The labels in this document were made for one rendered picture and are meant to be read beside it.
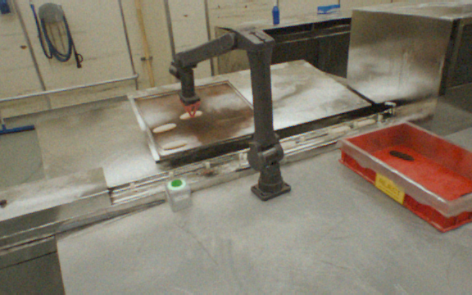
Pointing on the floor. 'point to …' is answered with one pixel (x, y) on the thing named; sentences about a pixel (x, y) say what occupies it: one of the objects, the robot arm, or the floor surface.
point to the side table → (289, 241)
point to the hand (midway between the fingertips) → (190, 113)
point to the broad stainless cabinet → (297, 42)
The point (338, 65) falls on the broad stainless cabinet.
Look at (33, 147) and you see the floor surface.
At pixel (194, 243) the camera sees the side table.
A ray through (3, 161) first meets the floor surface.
